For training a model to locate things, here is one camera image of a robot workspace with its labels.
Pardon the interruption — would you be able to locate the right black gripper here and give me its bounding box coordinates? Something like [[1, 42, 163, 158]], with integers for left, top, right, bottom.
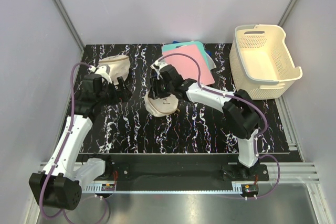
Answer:
[[148, 76, 174, 100]]

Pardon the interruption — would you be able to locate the mesh laundry bag with glasses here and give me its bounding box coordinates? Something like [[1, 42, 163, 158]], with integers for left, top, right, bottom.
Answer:
[[144, 92, 179, 118]]

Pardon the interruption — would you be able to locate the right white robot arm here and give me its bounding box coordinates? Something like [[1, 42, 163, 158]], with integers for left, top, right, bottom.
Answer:
[[148, 62, 262, 180]]

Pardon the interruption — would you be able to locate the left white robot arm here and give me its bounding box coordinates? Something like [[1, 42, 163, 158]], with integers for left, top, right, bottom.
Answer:
[[29, 74, 132, 210]]

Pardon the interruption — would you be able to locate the far mesh laundry bag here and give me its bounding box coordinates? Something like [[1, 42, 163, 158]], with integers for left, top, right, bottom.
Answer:
[[98, 55, 131, 85]]

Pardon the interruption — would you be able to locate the cream plastic laundry basket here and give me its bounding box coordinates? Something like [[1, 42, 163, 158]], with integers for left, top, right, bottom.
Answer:
[[229, 24, 303, 100]]

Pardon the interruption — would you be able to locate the pink plastic board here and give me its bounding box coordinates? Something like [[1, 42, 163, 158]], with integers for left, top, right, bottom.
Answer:
[[161, 45, 215, 86]]

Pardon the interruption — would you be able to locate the teal plastic board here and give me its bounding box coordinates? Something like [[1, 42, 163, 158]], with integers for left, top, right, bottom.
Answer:
[[162, 41, 216, 70]]

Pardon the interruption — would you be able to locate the dark blue board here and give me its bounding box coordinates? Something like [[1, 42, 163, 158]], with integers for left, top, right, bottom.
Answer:
[[172, 41, 211, 56]]

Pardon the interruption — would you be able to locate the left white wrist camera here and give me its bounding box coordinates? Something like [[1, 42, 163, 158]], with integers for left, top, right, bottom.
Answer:
[[88, 65, 112, 84]]

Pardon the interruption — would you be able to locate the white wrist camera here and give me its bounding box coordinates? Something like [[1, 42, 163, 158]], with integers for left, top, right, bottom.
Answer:
[[151, 60, 167, 80], [88, 65, 112, 84]]

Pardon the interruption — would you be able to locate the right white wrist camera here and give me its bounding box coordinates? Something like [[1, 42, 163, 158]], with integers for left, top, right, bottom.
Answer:
[[151, 60, 167, 80]]

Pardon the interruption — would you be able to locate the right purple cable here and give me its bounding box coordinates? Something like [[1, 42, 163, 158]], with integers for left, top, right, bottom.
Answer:
[[156, 52, 281, 199]]

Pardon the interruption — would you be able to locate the purple cable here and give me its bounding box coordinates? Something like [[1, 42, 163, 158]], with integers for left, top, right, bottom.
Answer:
[[38, 62, 109, 224], [156, 52, 281, 199]]

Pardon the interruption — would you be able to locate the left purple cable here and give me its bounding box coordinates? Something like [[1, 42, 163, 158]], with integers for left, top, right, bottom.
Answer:
[[38, 62, 109, 224]]

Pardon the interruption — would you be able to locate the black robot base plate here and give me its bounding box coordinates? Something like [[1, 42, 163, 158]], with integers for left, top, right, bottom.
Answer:
[[83, 152, 271, 191]]

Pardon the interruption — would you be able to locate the white slotted cable duct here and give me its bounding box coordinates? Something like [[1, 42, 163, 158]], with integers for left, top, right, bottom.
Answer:
[[82, 182, 242, 195]]

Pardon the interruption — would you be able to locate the left aluminium frame post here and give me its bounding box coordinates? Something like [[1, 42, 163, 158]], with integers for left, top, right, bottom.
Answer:
[[52, 0, 85, 51]]

